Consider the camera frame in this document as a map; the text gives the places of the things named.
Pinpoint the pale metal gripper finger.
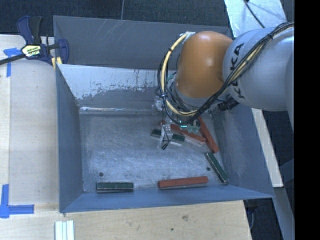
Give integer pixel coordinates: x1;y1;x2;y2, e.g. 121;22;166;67
165;131;176;147
157;124;168;149

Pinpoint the dark green flat block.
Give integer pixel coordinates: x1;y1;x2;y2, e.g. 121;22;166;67
205;151;230;186
151;129;186;147
95;181;135;194

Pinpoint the grey metal bin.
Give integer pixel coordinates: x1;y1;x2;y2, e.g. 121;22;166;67
52;15;276;214

